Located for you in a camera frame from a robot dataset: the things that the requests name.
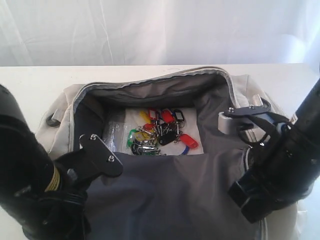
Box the colourful key tag bunch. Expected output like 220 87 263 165
126 107 200 156

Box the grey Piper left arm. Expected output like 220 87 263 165
0 86 90 240

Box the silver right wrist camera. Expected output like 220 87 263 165
217 105 271 135

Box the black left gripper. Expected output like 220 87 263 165
22 149 91 240

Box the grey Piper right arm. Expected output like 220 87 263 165
224 83 320 223

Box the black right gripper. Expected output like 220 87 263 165
228 119 320 223

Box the blue key ring loop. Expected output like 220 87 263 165
173 146 196 156

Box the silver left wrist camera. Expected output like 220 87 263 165
79 133 124 179

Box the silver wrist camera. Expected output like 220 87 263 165
217 105 271 135
79 133 124 179

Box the white paper sheet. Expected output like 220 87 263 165
107 107 206 156

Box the white fabric duffel bag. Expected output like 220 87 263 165
36 68 307 240

